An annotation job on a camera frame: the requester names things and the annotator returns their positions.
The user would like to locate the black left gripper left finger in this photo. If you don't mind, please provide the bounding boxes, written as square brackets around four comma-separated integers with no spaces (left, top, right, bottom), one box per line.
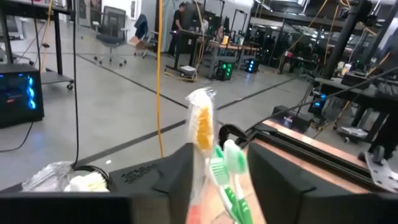
[108,142,195,224]

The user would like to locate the black frame corner hook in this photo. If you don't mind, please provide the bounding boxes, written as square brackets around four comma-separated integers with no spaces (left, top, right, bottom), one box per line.
[218,123,249,149]

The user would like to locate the chair with dark jacket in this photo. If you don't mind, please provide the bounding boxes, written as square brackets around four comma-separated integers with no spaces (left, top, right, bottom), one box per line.
[133,13,159,60]

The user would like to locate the black hanging cable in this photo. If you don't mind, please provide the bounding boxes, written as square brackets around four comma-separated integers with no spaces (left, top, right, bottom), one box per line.
[71,0,111,187]

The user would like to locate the white flat box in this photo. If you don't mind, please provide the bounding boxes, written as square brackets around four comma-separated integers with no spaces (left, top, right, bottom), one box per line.
[179,64,197,76]

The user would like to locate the black wheeled cart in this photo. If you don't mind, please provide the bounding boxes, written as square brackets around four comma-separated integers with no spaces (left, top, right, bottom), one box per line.
[0,0,75,91]

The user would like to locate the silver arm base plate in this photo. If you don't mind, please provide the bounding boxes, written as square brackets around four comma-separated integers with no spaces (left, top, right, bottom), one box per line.
[363,151,398,194]

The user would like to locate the grey office chair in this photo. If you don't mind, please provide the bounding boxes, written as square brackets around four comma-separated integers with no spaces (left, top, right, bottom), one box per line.
[92,5,129,68]

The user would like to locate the black aluminium table frame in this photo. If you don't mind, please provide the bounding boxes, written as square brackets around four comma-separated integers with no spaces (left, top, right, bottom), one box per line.
[236,119,398,200]

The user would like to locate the small computer blue lights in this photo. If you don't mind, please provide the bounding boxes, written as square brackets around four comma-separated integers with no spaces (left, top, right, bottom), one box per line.
[246,58,261,74]

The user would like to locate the cardboard box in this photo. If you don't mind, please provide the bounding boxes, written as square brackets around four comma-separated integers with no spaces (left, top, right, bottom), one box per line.
[128,35,147,50]

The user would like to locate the large computer blue lights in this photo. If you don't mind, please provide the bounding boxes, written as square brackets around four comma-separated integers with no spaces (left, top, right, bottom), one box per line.
[0,63,45,129]

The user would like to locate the black standing desk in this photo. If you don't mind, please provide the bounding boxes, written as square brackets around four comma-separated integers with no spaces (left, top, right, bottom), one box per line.
[164,29,208,77]

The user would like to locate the black computer case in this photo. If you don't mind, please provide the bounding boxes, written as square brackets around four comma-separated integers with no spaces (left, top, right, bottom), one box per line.
[271,105,314,134]

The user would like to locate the wooden top workbench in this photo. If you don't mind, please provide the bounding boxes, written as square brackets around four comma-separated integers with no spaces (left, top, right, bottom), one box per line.
[203,41,261,80]

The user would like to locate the black support pole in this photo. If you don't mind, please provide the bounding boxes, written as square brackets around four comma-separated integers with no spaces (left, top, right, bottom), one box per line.
[322,0,373,80]

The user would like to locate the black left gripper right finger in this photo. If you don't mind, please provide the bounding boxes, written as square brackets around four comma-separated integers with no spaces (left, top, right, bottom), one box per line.
[248,141,398,224]

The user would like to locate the black workbench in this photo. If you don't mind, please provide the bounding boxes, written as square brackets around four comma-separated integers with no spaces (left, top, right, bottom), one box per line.
[313,74,398,131]

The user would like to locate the person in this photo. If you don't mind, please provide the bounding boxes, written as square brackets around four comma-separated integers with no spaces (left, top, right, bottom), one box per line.
[167,2,188,58]

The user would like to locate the computer with green lights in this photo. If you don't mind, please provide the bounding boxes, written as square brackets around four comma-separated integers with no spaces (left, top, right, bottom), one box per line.
[216,60,235,82]

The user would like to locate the yellow hanging cable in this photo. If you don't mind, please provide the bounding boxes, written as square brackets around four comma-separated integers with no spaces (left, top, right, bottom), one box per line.
[154,0,165,158]

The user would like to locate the green white toothbrush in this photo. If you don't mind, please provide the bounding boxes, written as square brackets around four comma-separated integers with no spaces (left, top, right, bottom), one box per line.
[223,139,254,224]
[208,144,246,224]

